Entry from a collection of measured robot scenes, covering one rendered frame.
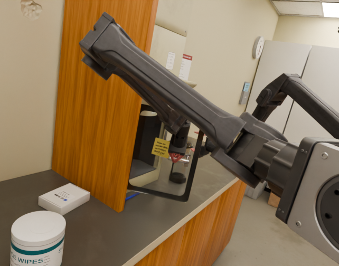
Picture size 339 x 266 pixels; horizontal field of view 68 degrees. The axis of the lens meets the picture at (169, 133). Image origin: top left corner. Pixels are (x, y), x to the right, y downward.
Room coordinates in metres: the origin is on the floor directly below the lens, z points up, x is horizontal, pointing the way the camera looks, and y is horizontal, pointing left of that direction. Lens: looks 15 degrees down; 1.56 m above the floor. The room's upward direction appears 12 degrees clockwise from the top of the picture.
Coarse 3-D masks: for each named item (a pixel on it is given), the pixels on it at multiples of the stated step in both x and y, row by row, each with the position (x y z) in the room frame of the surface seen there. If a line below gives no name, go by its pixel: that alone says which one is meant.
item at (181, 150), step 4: (172, 136) 0.97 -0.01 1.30; (176, 136) 0.90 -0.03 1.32; (172, 140) 0.92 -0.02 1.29; (176, 140) 0.90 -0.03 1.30; (180, 140) 0.90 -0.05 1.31; (184, 140) 0.90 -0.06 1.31; (172, 144) 0.92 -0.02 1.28; (176, 144) 0.91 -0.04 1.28; (180, 144) 0.90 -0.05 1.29; (184, 144) 0.92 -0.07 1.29; (172, 148) 0.90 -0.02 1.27; (176, 148) 0.91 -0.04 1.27; (180, 148) 0.91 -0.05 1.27; (184, 148) 0.91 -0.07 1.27; (168, 152) 0.90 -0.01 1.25; (172, 152) 0.89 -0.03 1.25; (176, 152) 0.89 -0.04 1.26; (180, 152) 0.89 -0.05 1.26; (184, 152) 0.90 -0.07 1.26
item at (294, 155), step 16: (272, 144) 0.37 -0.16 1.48; (288, 144) 0.35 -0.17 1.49; (304, 144) 0.31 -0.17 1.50; (336, 144) 0.33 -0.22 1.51; (256, 160) 0.37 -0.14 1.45; (272, 160) 0.34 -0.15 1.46; (288, 160) 0.33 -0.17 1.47; (304, 160) 0.30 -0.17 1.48; (272, 176) 0.33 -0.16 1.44; (288, 176) 0.31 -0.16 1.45; (272, 192) 0.35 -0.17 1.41; (288, 192) 0.30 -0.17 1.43; (288, 208) 0.30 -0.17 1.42
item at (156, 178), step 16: (144, 112) 1.02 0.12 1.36; (144, 128) 1.02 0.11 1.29; (160, 128) 1.02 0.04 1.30; (192, 128) 1.02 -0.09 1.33; (144, 144) 1.02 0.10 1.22; (192, 144) 1.01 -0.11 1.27; (144, 160) 1.02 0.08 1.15; (160, 160) 1.02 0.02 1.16; (192, 160) 1.01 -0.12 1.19; (144, 176) 1.02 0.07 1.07; (160, 176) 1.02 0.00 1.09; (176, 176) 1.02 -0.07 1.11; (192, 176) 1.01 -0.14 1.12; (144, 192) 1.02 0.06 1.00; (160, 192) 1.02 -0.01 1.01; (176, 192) 1.02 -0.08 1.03
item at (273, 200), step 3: (270, 192) 3.27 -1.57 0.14; (270, 195) 3.18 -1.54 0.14; (273, 195) 3.16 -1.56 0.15; (270, 198) 3.17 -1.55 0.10; (273, 198) 3.15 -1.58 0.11; (276, 198) 3.14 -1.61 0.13; (279, 198) 3.12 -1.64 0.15; (270, 201) 3.17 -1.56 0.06; (273, 201) 3.15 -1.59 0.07; (276, 201) 3.13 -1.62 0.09; (270, 204) 3.16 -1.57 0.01; (273, 204) 3.15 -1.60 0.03; (276, 204) 3.13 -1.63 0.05
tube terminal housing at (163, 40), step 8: (160, 32) 1.12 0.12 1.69; (168, 32) 1.17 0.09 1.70; (152, 40) 1.08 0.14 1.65; (160, 40) 1.12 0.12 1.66; (168, 40) 1.18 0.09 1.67; (176, 40) 1.23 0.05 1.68; (184, 40) 1.29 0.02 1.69; (152, 48) 1.09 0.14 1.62; (160, 48) 1.13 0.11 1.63; (168, 48) 1.19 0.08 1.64; (176, 48) 1.24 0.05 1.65; (152, 56) 1.10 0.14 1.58; (160, 56) 1.14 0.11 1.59; (176, 56) 1.25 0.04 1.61; (176, 64) 1.26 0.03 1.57; (176, 72) 1.28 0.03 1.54
